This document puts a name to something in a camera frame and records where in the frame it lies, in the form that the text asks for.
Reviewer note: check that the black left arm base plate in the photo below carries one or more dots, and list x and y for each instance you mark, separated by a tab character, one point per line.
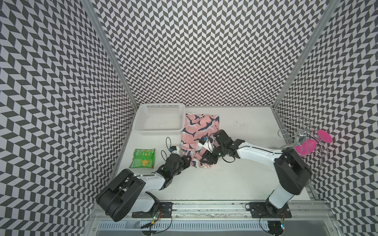
162	209

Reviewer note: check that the aluminium corner post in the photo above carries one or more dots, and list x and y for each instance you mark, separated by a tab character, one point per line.
92	16
329	11

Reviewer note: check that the pink shark print shorts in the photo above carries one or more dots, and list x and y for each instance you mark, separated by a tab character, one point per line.
198	126

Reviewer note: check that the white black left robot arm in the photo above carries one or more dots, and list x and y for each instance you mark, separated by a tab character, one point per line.
128	192

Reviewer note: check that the green snack packet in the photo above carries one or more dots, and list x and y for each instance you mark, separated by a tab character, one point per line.
143	158

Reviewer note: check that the aluminium left corner post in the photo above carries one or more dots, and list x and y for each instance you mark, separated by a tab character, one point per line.
92	16

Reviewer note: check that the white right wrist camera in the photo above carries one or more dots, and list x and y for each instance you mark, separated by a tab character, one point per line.
204	142

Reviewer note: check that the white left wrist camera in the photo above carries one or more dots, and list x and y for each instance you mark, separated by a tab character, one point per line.
175	150

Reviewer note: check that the aluminium right corner post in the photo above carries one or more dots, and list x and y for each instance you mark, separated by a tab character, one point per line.
329	11

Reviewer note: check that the chrome wire glass rack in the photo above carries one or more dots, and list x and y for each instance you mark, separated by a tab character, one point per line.
290	132

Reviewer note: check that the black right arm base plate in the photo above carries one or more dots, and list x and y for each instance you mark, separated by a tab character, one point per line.
267	210

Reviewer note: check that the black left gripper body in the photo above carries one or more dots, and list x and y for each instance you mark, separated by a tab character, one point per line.
183	163

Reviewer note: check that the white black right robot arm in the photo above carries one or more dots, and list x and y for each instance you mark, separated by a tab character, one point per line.
292	172

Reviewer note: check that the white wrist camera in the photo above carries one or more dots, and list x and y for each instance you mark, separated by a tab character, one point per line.
175	150
204	142

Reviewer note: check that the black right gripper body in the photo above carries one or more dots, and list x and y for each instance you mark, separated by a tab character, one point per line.
217	152

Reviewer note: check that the white perforated plastic basket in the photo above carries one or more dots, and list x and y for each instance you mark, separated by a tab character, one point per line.
160	119

